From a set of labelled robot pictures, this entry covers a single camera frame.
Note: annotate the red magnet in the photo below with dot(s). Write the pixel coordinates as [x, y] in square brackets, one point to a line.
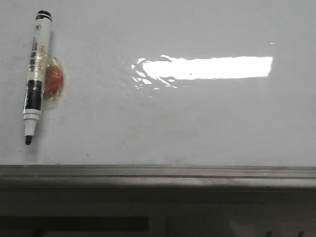
[54, 83]

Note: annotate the black and white whiteboard marker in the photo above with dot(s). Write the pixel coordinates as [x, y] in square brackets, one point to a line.
[36, 74]

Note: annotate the white whiteboard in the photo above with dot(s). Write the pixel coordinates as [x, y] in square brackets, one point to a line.
[179, 82]

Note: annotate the grey aluminium whiteboard frame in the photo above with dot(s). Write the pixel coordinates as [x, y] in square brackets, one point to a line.
[156, 177]

